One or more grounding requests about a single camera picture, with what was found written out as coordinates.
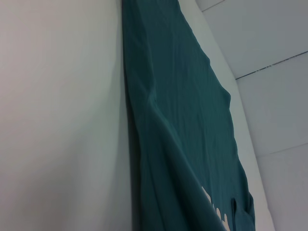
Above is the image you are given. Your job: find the teal t-shirt with FREE print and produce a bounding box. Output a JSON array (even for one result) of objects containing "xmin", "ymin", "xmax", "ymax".
[{"xmin": 121, "ymin": 0, "xmax": 255, "ymax": 231}]

